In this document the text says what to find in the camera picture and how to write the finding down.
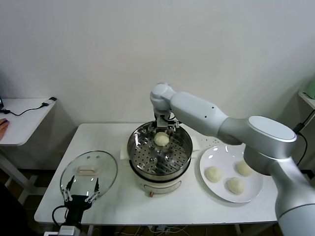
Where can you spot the person's hand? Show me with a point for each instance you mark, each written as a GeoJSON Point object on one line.
{"type": "Point", "coordinates": [3, 127]}

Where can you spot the black laptop edge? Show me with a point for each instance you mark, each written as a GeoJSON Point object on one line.
{"type": "Point", "coordinates": [1, 102]}

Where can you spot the white shelf table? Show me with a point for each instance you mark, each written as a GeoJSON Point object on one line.
{"type": "Point", "coordinates": [308, 99]}

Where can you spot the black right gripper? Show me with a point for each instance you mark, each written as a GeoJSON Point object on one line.
{"type": "Point", "coordinates": [165, 119]}

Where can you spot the pale green container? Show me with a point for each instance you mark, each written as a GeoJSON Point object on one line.
{"type": "Point", "coordinates": [311, 88]}

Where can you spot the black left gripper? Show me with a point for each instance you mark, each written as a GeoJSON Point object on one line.
{"type": "Point", "coordinates": [76, 204]}

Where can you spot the white steamed baozi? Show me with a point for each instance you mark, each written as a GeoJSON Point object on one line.
{"type": "Point", "coordinates": [235, 186]}
{"type": "Point", "coordinates": [244, 169]}
{"type": "Point", "coordinates": [214, 174]}
{"type": "Point", "coordinates": [161, 139]}

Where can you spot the stainless steel steamer basket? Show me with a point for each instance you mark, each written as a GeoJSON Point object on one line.
{"type": "Point", "coordinates": [137, 147]}

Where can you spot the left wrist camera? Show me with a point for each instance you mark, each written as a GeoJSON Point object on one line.
{"type": "Point", "coordinates": [51, 233]}

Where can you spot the white round plate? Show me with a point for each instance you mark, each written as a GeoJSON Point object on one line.
{"type": "Point", "coordinates": [214, 194]}

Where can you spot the white side table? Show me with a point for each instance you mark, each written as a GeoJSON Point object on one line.
{"type": "Point", "coordinates": [24, 127]}

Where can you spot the white electric cooking pot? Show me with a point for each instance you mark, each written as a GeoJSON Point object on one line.
{"type": "Point", "coordinates": [160, 186]}

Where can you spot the white metal table leg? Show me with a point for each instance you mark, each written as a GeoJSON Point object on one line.
{"type": "Point", "coordinates": [90, 231]}
{"type": "Point", "coordinates": [239, 231]}

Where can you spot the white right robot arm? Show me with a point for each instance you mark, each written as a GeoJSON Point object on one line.
{"type": "Point", "coordinates": [197, 110]}

